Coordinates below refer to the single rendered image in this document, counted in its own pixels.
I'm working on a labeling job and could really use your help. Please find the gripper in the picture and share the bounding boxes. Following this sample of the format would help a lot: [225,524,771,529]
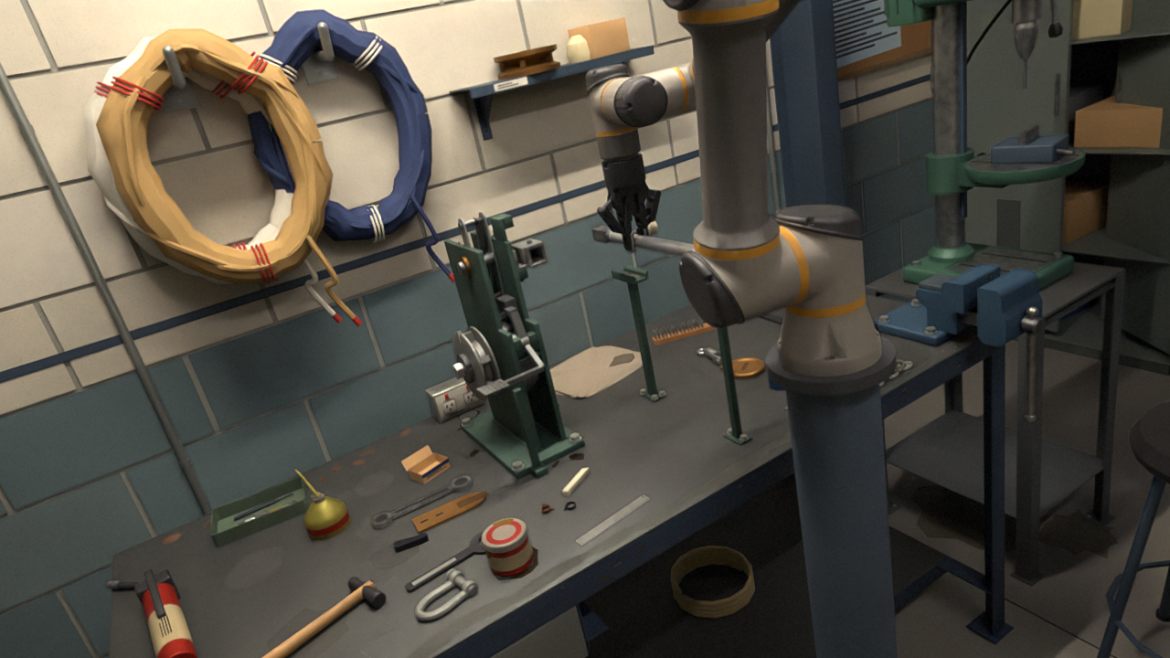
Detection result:
[599,154,661,252]

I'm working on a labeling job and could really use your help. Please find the grey metal handle bar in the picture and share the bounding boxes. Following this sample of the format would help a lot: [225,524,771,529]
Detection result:
[591,225,697,259]

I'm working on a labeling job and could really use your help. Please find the grey lever with socket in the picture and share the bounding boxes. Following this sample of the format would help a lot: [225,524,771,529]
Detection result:
[454,218,548,275]

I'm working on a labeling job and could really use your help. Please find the green clip stand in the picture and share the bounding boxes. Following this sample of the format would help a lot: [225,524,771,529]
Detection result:
[716,326,752,446]
[612,265,666,403]

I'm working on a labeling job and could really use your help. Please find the grey check pawl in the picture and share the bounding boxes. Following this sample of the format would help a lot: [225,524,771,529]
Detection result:
[496,294,529,341]

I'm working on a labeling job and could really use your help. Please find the brown wooden block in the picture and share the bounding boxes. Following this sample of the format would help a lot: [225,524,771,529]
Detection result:
[495,46,560,79]

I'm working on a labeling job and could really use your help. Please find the grey windlass drum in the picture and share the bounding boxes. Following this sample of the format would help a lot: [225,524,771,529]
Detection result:
[452,327,502,389]

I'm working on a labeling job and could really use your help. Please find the grey power socket box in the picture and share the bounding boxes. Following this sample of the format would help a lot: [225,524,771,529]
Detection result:
[425,375,485,423]

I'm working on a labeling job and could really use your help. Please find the tan leather piece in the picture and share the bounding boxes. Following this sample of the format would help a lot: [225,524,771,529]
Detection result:
[551,345,644,399]

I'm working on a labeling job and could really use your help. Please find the tan cardboard box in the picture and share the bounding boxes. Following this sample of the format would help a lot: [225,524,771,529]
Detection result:
[569,16,632,60]

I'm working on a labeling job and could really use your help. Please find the blue steel column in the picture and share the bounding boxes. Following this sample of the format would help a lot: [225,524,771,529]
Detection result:
[771,0,846,211]

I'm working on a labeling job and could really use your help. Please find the steel ruler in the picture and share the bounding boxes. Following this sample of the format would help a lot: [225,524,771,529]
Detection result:
[575,494,651,547]

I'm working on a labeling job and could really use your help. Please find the small open cardboard box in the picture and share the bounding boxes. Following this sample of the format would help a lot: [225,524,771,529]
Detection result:
[400,445,452,483]

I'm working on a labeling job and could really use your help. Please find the blue bench vise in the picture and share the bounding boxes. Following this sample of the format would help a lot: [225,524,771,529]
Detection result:
[876,265,1043,423]

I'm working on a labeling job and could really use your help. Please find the green drill press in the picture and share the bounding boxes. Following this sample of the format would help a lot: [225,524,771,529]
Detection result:
[885,0,1086,286]

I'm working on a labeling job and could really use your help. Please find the orange wooden knife sheath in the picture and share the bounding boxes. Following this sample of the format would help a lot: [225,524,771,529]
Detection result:
[411,491,488,534]

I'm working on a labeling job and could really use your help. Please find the red white tape roll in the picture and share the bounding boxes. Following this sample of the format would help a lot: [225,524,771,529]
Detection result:
[481,518,538,579]

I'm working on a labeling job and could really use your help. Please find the grey open spanner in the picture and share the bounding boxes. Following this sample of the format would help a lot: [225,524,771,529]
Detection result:
[405,535,490,593]

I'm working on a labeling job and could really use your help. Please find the grey steel shackle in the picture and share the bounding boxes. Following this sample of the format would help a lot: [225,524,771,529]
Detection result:
[414,568,479,623]

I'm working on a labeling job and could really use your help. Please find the blue machine vise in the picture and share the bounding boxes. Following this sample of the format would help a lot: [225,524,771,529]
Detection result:
[990,128,1072,165]

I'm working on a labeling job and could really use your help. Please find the yellow oil can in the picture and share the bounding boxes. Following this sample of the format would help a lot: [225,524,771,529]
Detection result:
[294,469,351,540]

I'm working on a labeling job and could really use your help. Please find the orange cardboard box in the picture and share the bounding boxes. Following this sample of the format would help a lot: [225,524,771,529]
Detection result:
[1063,183,1109,243]

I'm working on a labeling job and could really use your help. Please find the grey metal side table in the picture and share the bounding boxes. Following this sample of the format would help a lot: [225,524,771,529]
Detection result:
[867,260,1125,586]

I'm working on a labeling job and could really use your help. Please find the green metal tray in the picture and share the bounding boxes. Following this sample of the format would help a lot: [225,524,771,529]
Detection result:
[210,480,309,547]

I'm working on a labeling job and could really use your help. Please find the large cardboard box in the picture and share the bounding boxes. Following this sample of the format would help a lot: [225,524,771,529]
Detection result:
[1074,96,1164,150]

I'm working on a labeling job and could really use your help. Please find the pale cardboard box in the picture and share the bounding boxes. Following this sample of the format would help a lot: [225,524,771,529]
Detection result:
[1071,0,1134,39]

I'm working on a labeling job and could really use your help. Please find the grey shelf unit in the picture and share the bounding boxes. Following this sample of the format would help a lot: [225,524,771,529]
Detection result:
[1060,0,1170,353]

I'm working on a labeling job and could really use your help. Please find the dark metal stool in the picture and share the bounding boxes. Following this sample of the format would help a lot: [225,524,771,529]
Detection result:
[1097,402,1170,658]

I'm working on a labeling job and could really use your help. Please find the red grease gun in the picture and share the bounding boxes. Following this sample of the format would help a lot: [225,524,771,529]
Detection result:
[107,569,197,658]

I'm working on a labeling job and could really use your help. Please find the orange wire brush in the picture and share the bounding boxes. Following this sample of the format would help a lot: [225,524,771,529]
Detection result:
[651,320,714,346]

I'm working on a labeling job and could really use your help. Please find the blue wall shelf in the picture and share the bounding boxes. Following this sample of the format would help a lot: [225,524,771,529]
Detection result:
[451,46,654,140]

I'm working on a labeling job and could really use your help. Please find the grey bent rod bracket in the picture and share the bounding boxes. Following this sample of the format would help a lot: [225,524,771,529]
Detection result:
[475,343,548,398]

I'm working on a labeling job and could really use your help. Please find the green windlass frame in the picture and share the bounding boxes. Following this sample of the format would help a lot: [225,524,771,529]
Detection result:
[445,215,586,478]

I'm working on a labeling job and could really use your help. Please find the blue rope coil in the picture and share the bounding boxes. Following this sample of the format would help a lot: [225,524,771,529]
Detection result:
[247,11,455,281]

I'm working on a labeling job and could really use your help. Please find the wall notice board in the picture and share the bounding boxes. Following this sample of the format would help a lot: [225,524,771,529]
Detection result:
[834,0,933,79]

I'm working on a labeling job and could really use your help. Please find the grey ring spanner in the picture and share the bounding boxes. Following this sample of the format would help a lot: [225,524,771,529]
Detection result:
[370,475,473,531]

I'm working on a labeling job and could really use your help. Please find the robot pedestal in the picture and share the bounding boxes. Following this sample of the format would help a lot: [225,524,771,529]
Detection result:
[766,352,901,658]

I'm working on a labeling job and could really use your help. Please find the tan rope ring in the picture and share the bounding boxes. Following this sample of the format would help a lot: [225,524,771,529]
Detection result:
[670,546,757,619]

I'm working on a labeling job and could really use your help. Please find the blue workbench frame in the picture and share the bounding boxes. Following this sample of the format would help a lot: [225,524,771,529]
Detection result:
[110,311,1011,658]

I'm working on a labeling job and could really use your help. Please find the tan rope coil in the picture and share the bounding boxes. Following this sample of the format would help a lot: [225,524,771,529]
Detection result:
[96,27,363,326]

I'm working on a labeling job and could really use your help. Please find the wooden handled hammer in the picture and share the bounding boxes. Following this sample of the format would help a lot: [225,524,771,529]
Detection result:
[261,576,387,658]

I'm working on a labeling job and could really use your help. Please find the grey wall conduit pipe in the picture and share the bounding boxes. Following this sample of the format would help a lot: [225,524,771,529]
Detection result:
[0,66,213,515]

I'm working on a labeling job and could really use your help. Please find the white rope coil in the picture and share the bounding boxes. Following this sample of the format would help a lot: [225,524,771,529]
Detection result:
[85,62,345,323]

